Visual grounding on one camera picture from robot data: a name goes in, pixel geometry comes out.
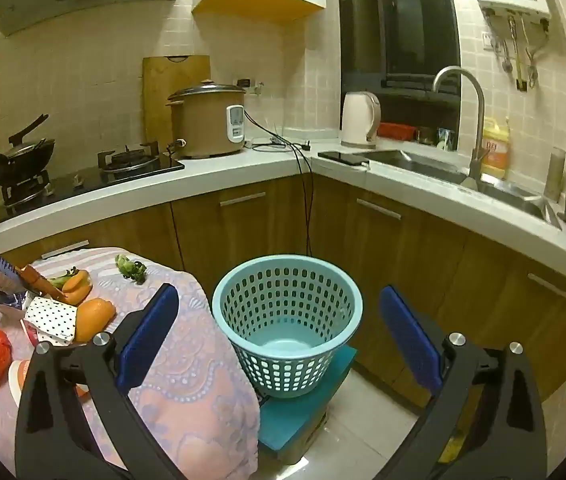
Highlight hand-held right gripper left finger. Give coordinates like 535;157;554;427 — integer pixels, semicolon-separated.
14;283;185;480

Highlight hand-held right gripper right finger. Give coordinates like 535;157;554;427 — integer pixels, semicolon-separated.
379;285;548;480

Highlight light blue perforated plastic basket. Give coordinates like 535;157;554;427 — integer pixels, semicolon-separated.
211;254;364;400

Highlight pink patterned cloth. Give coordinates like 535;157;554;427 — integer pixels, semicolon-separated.
0;246;261;480

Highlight green leafy vegetable piece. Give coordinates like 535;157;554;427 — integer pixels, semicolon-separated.
115;254;148;284

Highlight white polka dot box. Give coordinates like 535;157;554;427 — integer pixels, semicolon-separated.
23;295;80;346

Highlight white red wrapper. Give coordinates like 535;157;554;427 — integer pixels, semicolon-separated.
20;318;72;349

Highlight white orange paper cup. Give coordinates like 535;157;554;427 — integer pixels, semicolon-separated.
8;359;35;407

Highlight teal box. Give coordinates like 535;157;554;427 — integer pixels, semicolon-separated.
257;345;359;466

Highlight black gas stove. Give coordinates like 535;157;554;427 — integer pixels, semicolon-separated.
0;142;186;235

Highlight steel sink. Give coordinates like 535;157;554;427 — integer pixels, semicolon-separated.
357;148;562;231

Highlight black smartphone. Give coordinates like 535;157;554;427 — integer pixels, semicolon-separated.
317;150;369;166

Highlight yellow detergent bottle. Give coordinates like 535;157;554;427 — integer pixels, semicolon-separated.
480;117;512;180

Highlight red container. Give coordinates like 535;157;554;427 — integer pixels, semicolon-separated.
377;122;417;142

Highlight steel cup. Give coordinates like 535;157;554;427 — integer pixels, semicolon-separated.
545;147;566;202

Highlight brown rice cooker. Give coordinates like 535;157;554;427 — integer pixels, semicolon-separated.
165;79;248;160

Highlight black wok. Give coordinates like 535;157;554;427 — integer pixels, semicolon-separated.
0;114;57;187

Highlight steel kitchen faucet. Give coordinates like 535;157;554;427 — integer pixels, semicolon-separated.
432;65;487;192

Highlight white electric kettle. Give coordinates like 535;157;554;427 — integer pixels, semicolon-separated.
340;90;382;149

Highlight wooden cutting board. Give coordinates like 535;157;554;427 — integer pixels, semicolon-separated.
141;54;212;147

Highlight hanging kitchen utensils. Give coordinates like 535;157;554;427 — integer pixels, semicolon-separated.
493;12;550;93

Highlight dark window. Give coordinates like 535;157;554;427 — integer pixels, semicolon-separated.
337;0;462;152

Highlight black power cable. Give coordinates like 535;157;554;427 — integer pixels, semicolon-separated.
243;109;315;257

